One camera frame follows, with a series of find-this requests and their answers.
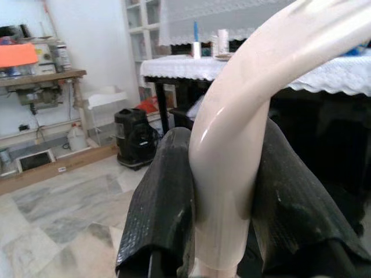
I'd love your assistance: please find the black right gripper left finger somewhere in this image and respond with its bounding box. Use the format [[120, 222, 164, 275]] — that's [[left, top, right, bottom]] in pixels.
[[115, 127, 197, 278]]

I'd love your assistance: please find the white lace curtain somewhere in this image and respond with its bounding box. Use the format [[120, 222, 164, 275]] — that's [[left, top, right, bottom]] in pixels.
[[158, 0, 293, 47]]

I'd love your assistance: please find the grey spray can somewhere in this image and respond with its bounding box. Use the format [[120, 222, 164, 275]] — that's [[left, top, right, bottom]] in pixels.
[[56, 40, 72, 73]]

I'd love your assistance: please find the black wooden table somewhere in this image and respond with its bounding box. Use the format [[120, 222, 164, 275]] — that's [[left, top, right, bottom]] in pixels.
[[144, 75, 371, 235]]

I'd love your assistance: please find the white lace tablecloth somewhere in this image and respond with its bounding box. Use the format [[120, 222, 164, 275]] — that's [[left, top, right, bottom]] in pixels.
[[140, 54, 371, 98]]

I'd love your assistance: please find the wooden workbench top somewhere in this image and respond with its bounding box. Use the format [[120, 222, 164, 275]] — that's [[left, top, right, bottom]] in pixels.
[[0, 68, 88, 88]]

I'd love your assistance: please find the red plastic bag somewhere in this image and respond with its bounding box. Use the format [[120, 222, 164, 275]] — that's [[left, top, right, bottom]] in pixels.
[[135, 97, 159, 117]]

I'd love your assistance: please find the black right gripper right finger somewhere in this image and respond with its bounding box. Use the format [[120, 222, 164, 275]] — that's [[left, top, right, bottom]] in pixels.
[[249, 117, 371, 261]]

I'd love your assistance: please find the lint roller with blue handle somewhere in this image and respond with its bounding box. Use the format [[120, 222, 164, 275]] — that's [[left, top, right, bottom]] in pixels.
[[192, 20, 202, 60]]

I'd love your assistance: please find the white framed dark panel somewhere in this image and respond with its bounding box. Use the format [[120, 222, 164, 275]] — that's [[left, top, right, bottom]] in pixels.
[[16, 149, 56, 173]]

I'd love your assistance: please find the white paper roll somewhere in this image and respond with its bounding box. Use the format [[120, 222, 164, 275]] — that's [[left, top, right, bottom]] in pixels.
[[217, 28, 231, 57]]

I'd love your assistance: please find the black air purifier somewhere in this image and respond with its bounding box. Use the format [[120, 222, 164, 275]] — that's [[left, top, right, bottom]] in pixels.
[[114, 108, 159, 171]]

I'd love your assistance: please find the white grid shelf cabinet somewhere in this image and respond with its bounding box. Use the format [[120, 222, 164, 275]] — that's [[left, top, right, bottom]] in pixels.
[[124, 0, 163, 87]]

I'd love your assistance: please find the white clear acrylic stand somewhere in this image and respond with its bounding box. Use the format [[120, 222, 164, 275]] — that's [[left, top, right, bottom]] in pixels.
[[82, 85, 129, 148]]

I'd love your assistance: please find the long flat cardboard box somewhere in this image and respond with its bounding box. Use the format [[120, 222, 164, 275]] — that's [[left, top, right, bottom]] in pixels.
[[0, 144, 120, 195]]

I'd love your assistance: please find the white plastic jug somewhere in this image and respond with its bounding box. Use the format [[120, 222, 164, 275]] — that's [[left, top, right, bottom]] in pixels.
[[67, 123, 89, 152]]

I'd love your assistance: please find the beige curved dustpan handle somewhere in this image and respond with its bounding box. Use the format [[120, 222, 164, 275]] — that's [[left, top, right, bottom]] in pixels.
[[188, 0, 371, 278]]

